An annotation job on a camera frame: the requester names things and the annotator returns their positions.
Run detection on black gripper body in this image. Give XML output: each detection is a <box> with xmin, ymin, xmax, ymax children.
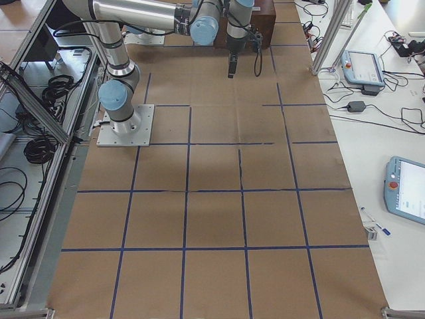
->
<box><xmin>226</xmin><ymin>37</ymin><xmax>248</xmax><ymax>66</ymax></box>

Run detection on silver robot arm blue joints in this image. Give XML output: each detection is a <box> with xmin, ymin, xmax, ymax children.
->
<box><xmin>64</xmin><ymin>1</ymin><xmax>254</xmax><ymax>122</ymax></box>

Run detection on dark wooden cabinet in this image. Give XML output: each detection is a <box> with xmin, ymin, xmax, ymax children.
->
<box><xmin>213</xmin><ymin>0</ymin><xmax>276</xmax><ymax>49</ymax></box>

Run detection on teach pendant far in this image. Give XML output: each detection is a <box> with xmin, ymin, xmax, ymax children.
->
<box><xmin>341</xmin><ymin>50</ymin><xmax>385</xmax><ymax>87</ymax></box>

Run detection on teach pendant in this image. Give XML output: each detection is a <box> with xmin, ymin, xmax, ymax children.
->
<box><xmin>341</xmin><ymin>50</ymin><xmax>385</xmax><ymax>87</ymax></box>
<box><xmin>384</xmin><ymin>156</ymin><xmax>425</xmax><ymax>224</ymax></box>

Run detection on black power adapter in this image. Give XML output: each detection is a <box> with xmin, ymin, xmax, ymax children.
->
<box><xmin>347</xmin><ymin>101</ymin><xmax>366</xmax><ymax>113</ymax></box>

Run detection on brown paper table cover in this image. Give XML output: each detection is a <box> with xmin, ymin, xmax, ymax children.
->
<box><xmin>47</xmin><ymin>1</ymin><xmax>386</xmax><ymax>318</ymax></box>

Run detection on teach pendant near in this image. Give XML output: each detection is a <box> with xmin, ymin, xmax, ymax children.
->
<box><xmin>384</xmin><ymin>156</ymin><xmax>425</xmax><ymax>224</ymax></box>

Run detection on small metal binder clip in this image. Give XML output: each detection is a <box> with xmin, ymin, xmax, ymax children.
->
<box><xmin>364</xmin><ymin>227</ymin><xmax>378</xmax><ymax>241</ymax></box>

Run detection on blue white pen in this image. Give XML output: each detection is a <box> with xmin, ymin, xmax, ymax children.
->
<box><xmin>361</xmin><ymin>207</ymin><xmax>391</xmax><ymax>236</ymax></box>

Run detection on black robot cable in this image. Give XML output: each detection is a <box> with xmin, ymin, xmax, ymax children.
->
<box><xmin>225</xmin><ymin>0</ymin><xmax>264</xmax><ymax>78</ymax></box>

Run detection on aluminium frame post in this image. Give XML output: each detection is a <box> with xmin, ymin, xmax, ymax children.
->
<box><xmin>311</xmin><ymin>0</ymin><xmax>352</xmax><ymax>76</ymax></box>

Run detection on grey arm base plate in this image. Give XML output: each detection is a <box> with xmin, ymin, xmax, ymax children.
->
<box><xmin>96</xmin><ymin>104</ymin><xmax>155</xmax><ymax>147</ymax></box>

